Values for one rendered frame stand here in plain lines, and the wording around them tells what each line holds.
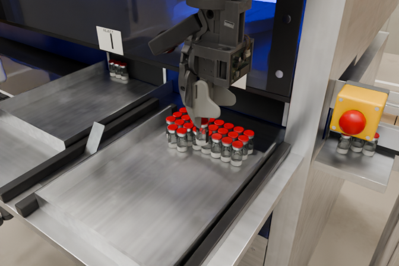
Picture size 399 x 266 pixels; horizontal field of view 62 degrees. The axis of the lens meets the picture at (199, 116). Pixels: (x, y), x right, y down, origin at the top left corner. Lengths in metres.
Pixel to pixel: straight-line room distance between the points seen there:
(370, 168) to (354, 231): 1.14
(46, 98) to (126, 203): 0.46
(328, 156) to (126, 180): 0.39
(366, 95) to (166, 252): 0.41
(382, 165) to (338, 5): 0.32
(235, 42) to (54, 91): 0.63
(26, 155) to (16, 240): 1.13
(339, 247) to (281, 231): 0.91
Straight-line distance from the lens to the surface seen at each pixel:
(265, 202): 0.58
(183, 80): 0.48
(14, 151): 0.77
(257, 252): 0.95
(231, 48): 0.45
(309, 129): 0.66
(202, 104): 0.51
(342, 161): 0.71
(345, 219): 1.87
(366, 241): 1.81
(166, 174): 0.62
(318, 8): 0.58
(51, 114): 0.87
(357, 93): 0.62
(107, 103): 0.88
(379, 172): 0.71
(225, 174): 0.62
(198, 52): 0.47
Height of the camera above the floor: 1.29
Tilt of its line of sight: 31 degrees down
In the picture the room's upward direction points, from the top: straight up
